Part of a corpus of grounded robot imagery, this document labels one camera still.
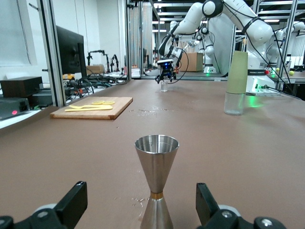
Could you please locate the black device with red light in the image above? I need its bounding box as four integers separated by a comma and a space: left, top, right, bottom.
0, 96, 31, 120

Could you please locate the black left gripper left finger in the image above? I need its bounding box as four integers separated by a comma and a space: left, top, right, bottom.
0, 181, 88, 229

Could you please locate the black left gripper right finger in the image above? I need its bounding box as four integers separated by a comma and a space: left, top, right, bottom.
196, 182, 286, 229

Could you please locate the small clear glass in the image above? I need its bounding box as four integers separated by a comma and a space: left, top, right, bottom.
134, 135, 180, 229

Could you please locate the yellow plastic knife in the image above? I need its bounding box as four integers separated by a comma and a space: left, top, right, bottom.
64, 105, 113, 113

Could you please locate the black computer monitor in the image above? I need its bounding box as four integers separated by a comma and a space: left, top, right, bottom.
55, 25, 87, 77

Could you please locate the wooden cutting board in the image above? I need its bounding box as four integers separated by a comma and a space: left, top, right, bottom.
50, 96, 133, 121

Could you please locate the tangled cable pile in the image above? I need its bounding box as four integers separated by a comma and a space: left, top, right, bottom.
62, 70, 127, 97

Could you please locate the aluminium frame post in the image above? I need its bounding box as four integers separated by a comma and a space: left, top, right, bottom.
40, 0, 67, 108

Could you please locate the dark brown box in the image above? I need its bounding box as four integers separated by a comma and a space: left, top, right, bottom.
0, 76, 44, 98

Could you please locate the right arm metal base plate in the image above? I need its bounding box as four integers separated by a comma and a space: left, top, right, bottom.
245, 88, 282, 96

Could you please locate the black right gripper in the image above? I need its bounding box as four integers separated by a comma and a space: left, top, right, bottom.
155, 63, 178, 84

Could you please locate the large cardboard box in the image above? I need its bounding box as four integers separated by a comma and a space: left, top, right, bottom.
183, 52, 204, 73

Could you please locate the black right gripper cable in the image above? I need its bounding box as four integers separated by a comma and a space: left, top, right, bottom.
170, 46, 189, 83

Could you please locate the yellow plastic fork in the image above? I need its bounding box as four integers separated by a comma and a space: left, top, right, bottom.
69, 104, 106, 110

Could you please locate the green sleeved glass bottle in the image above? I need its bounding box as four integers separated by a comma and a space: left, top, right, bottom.
223, 51, 249, 116

